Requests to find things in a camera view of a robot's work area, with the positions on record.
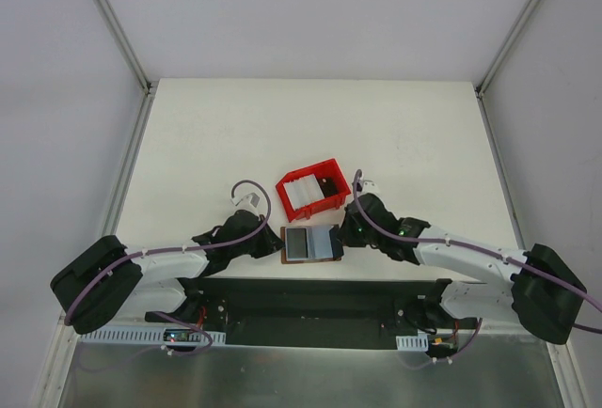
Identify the dark credit card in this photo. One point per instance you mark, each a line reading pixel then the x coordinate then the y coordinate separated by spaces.
pixel 296 243

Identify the white cards stack in tray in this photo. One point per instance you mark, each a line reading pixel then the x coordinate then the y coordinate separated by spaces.
pixel 303 192

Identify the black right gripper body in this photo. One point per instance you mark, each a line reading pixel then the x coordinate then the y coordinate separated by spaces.
pixel 346 232

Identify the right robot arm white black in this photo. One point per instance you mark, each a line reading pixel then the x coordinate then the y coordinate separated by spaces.
pixel 533 288

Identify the aluminium frame post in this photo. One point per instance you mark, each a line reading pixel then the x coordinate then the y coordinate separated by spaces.
pixel 124 45
pixel 519 25

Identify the white cable duct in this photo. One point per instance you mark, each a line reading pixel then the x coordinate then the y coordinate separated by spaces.
pixel 153 335
pixel 417 343

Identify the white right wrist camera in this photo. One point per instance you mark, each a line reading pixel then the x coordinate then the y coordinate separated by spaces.
pixel 364 187

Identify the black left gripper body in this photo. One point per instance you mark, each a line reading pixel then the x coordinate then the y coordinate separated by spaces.
pixel 271 240

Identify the left aluminium table rail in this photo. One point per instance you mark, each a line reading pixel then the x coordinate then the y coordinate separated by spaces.
pixel 127 165

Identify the brown leather card holder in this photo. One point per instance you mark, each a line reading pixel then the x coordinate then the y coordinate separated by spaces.
pixel 318 245

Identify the red plastic card tray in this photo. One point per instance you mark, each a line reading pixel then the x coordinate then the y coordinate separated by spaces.
pixel 332 182

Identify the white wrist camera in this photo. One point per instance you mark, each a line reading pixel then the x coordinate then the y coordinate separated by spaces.
pixel 364 187
pixel 249 202

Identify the left aluminium frame post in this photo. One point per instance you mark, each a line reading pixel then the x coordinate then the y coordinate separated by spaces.
pixel 124 45

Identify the aluminium front rail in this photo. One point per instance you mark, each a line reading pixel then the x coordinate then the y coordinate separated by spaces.
pixel 502 328

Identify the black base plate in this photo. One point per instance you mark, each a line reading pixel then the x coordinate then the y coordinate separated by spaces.
pixel 364 315

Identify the right aluminium frame post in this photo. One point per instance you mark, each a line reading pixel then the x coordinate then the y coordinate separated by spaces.
pixel 519 25

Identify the left white cable duct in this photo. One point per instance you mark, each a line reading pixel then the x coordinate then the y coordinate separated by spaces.
pixel 153 335

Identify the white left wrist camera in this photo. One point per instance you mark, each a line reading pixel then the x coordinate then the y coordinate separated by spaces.
pixel 249 202

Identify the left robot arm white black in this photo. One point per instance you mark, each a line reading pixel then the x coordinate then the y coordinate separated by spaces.
pixel 105 283

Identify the right white cable duct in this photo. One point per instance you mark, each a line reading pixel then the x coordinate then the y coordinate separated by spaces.
pixel 417 343

